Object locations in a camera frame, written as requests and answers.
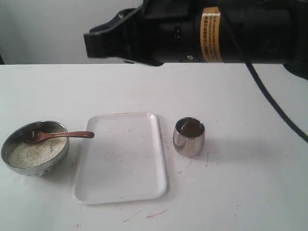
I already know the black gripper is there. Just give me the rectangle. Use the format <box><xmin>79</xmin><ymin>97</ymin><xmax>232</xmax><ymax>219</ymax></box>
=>
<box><xmin>84</xmin><ymin>0</ymin><xmax>200</xmax><ymax>66</ymax></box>

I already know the brown wooden spoon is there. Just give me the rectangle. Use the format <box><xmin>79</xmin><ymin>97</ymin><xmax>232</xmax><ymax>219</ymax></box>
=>
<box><xmin>21</xmin><ymin>130</ymin><xmax>95</xmax><ymax>144</ymax></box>

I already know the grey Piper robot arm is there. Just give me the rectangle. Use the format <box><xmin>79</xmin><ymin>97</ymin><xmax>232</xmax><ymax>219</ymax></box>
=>
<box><xmin>84</xmin><ymin>0</ymin><xmax>308</xmax><ymax>79</ymax></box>

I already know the shiny metal cup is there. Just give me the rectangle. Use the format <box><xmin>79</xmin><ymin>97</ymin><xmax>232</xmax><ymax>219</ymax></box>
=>
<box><xmin>173</xmin><ymin>117</ymin><xmax>205</xmax><ymax>158</ymax></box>

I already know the wide steel rice bowl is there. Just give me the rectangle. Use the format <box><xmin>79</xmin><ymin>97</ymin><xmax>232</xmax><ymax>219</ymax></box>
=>
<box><xmin>1</xmin><ymin>120</ymin><xmax>69</xmax><ymax>176</ymax></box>

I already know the white granular powder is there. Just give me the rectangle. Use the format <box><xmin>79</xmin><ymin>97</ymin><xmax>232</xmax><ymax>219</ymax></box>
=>
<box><xmin>2</xmin><ymin>130</ymin><xmax>69</xmax><ymax>168</ymax></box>

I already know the white plastic tray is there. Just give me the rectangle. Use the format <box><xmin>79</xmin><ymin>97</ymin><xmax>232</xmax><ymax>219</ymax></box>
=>
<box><xmin>72</xmin><ymin>112</ymin><xmax>167</xmax><ymax>205</ymax></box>

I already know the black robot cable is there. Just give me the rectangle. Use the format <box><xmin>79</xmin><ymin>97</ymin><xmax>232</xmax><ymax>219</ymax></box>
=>
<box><xmin>223</xmin><ymin>7</ymin><xmax>308</xmax><ymax>142</ymax></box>

